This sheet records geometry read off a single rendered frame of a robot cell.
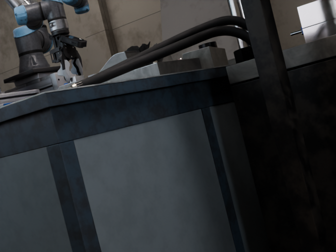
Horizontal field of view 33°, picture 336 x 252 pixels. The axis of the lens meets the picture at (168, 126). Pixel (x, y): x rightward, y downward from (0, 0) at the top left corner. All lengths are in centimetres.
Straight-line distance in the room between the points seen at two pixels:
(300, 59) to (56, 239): 87
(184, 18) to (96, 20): 135
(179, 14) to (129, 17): 98
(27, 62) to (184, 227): 137
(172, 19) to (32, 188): 400
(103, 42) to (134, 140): 470
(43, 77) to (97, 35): 361
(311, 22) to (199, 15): 302
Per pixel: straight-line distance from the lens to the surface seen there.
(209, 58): 235
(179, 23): 533
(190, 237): 177
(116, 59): 207
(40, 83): 275
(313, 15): 226
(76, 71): 237
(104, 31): 627
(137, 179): 161
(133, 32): 617
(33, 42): 284
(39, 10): 237
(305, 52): 177
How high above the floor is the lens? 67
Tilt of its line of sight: 1 degrees down
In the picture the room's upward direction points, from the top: 14 degrees counter-clockwise
